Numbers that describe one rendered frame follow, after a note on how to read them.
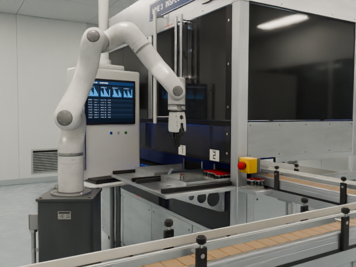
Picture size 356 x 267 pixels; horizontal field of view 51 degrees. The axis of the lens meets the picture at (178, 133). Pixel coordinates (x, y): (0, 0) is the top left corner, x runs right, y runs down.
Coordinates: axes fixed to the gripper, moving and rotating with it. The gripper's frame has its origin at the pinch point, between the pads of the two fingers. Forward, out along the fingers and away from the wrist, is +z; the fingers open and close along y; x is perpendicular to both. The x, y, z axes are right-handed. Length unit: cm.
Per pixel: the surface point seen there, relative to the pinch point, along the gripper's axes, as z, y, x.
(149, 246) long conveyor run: 14, -86, 57
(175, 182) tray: 20.4, 4.2, -2.0
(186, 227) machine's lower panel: 56, 36, -28
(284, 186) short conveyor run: 19, -34, -39
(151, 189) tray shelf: 22.5, 3.1, 11.9
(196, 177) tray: 21.9, 19.8, -25.1
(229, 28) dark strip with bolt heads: -57, -4, -28
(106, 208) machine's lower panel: 76, 179, -28
